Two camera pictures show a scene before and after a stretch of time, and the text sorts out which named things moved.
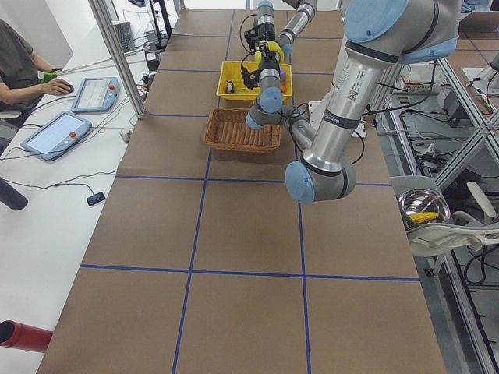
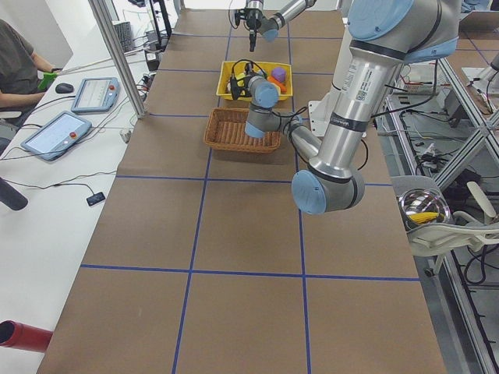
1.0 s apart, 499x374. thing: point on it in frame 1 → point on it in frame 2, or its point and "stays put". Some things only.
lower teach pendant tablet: (48, 140) stays put
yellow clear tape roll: (270, 45) → (241, 82)
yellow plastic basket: (232, 84) stays put
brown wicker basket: (227, 128) stays put
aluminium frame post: (114, 42) stays put
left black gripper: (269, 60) → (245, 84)
